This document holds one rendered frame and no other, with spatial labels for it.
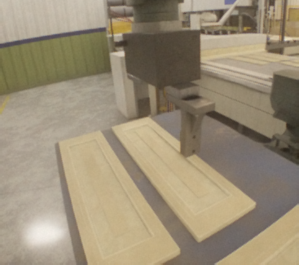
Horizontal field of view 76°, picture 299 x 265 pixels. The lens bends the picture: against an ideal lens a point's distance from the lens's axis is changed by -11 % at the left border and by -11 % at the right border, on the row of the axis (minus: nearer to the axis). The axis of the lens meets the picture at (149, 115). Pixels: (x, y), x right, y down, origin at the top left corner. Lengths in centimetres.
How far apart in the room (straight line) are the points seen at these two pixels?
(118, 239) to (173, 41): 48
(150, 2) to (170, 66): 17
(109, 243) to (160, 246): 12
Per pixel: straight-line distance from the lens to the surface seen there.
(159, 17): 56
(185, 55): 55
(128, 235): 55
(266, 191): 70
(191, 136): 55
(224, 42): 385
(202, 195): 62
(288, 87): 149
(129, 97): 345
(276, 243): 56
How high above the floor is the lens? 150
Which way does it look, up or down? 24 degrees down
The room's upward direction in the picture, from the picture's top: 5 degrees counter-clockwise
